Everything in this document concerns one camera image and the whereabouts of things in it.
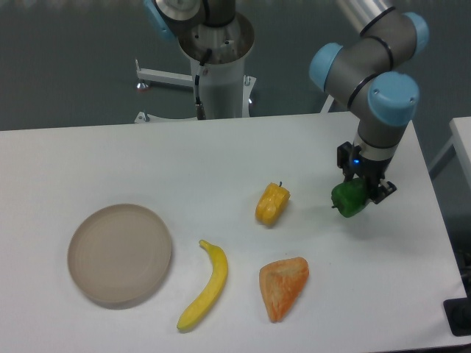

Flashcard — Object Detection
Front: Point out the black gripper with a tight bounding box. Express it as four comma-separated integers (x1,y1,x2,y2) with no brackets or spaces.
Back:
336,141,397,204

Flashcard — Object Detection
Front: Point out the green toy pepper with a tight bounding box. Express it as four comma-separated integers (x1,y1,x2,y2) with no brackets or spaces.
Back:
331,178,368,218

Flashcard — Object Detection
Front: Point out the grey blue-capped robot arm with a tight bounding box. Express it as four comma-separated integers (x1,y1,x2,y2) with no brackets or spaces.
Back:
144,1,429,203

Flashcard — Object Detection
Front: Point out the yellow toy pepper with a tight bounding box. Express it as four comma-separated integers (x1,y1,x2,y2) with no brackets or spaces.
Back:
255,182,291,227

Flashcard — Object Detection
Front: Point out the white side table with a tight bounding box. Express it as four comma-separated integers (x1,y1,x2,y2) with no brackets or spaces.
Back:
450,116,471,183

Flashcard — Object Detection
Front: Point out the orange toy sandwich slice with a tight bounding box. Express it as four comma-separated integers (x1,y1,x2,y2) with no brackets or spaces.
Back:
259,257,310,323

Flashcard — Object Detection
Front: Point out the black device at table edge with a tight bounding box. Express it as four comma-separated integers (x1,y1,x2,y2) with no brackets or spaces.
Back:
443,298,470,337

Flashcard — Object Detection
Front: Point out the yellow toy banana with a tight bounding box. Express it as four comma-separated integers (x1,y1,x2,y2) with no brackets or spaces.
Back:
177,240,229,332

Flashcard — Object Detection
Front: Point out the beige round plate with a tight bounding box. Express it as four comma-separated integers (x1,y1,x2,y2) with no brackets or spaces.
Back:
67,204,172,310

